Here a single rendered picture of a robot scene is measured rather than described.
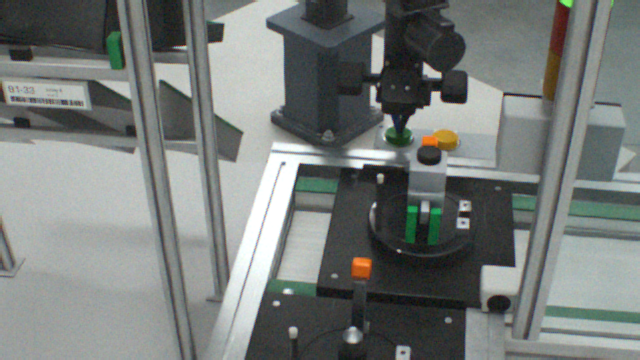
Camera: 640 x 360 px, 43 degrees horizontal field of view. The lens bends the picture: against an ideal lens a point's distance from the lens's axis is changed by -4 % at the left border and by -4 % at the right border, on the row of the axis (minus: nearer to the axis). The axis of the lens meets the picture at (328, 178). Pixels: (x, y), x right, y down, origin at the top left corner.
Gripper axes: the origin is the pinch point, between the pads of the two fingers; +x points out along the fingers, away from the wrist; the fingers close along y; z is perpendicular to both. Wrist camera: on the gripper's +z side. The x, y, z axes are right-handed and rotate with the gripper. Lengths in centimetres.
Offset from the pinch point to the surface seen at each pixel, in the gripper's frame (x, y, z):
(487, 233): 3.8, 12.9, 20.8
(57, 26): -32, -31, 38
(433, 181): -6.2, 5.2, 23.9
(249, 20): 15, -35, -55
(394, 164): 4.9, -0.2, 6.2
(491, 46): 101, 29, -212
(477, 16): 101, 23, -239
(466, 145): 4.9, 10.1, 0.0
